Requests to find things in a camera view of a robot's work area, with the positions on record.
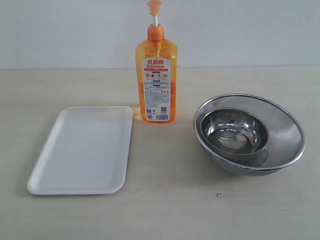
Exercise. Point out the steel mesh colander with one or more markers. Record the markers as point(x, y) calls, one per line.
point(286, 141)

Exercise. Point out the orange pump soap bottle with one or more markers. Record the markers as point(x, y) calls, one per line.
point(156, 61)

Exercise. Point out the white rectangular foam tray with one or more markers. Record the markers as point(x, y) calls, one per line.
point(85, 153)

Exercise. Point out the small stainless steel bowl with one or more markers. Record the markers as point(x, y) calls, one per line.
point(236, 135)

